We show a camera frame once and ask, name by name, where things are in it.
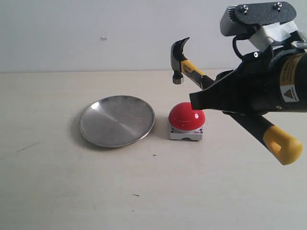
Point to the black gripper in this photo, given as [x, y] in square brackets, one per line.
[277, 82]

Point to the black and yellow claw hammer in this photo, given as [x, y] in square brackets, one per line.
[284, 147]

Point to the red dome push button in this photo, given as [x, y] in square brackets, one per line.
[186, 123]

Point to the round stainless steel plate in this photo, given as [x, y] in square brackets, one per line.
[117, 121]

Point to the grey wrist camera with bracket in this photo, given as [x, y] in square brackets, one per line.
[262, 23]

